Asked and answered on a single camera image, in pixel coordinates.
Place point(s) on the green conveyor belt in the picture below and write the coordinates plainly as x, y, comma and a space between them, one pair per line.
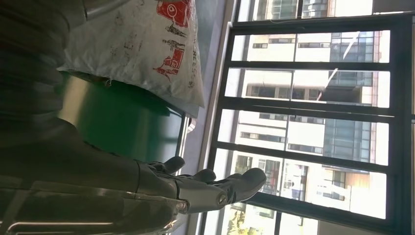
123, 126

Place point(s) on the black window frame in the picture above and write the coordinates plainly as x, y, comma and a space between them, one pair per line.
308, 108

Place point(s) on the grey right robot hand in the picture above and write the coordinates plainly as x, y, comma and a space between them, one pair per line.
64, 181

